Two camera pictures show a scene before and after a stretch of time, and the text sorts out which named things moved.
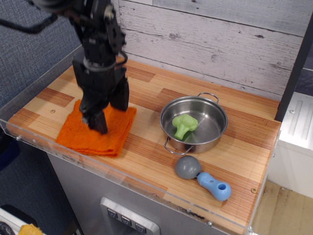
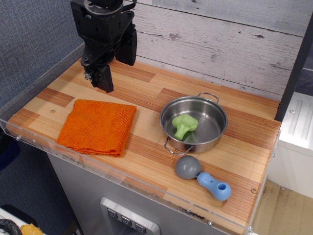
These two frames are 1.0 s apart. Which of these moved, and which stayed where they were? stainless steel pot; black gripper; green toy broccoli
Moved: black gripper
Stayed: green toy broccoli; stainless steel pot
